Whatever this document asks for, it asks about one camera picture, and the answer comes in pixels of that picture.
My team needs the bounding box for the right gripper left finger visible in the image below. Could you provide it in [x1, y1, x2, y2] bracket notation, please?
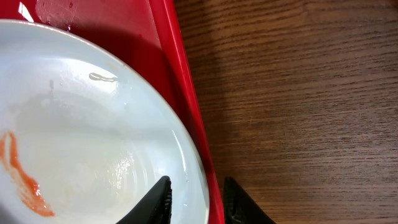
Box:
[117, 175, 172, 224]

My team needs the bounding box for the white plate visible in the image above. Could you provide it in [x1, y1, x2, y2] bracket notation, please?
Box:
[1, 20, 210, 223]

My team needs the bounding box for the red plastic tray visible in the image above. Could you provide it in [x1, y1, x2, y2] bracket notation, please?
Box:
[1, 0, 224, 224]

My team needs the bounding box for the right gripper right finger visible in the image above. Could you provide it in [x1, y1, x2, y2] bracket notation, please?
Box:
[223, 177, 276, 224]

